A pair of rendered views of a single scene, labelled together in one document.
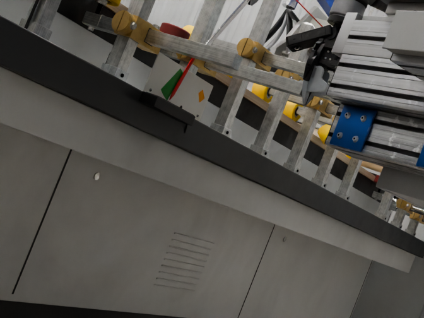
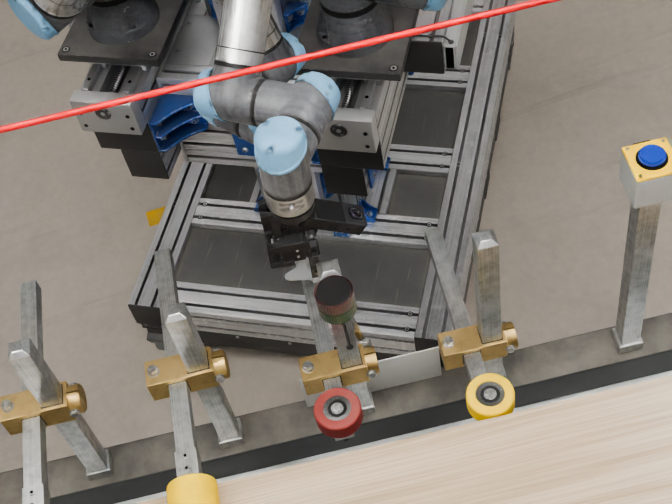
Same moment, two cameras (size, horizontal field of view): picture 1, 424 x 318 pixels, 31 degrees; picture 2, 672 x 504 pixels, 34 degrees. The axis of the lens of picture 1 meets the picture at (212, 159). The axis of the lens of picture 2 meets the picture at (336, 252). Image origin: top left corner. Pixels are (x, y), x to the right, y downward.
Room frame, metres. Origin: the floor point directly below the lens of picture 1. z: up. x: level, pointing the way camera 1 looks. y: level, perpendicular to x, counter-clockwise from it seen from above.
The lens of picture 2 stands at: (2.45, 1.01, 2.52)
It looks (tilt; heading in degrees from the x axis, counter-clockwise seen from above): 53 degrees down; 238
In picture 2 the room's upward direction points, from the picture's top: 13 degrees counter-clockwise
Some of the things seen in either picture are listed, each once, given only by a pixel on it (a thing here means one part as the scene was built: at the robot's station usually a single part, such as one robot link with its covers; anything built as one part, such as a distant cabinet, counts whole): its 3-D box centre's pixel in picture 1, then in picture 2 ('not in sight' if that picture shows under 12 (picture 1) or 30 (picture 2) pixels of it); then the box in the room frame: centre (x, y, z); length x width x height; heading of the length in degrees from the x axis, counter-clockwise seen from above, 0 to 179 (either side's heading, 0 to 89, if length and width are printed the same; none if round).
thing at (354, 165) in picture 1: (359, 153); not in sight; (2.98, -0.52, 0.89); 0.03 x 0.03 x 0.48; 58
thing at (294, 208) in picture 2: not in sight; (289, 194); (1.91, 0.06, 1.24); 0.08 x 0.08 x 0.05
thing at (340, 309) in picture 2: not in sight; (334, 295); (1.95, 0.18, 1.13); 0.06 x 0.06 x 0.02
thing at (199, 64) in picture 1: (197, 57); (339, 369); (1.94, 0.13, 0.85); 0.13 x 0.06 x 0.05; 148
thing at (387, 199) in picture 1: (393, 184); not in sight; (3.41, -0.78, 0.87); 0.03 x 0.03 x 0.48; 58
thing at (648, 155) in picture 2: not in sight; (652, 157); (1.49, 0.41, 1.22); 0.04 x 0.04 x 0.02
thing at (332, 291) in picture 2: not in sight; (342, 328); (1.94, 0.18, 1.04); 0.06 x 0.06 x 0.22; 58
